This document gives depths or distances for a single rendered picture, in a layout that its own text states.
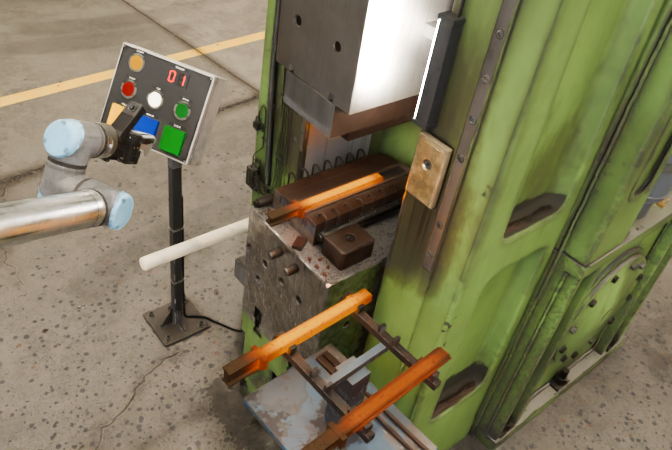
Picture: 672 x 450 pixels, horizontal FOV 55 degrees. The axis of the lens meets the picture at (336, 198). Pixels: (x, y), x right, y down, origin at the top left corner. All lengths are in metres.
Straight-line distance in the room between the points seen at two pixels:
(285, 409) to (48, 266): 1.68
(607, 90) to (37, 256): 2.43
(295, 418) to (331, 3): 0.99
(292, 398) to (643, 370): 1.91
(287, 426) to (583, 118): 1.05
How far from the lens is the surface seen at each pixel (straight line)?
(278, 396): 1.70
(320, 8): 1.52
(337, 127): 1.58
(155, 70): 2.06
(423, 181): 1.55
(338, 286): 1.73
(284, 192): 1.86
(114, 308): 2.87
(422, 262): 1.69
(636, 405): 3.07
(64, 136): 1.62
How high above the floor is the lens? 2.12
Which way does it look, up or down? 37 degrees down
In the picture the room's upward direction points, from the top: 10 degrees clockwise
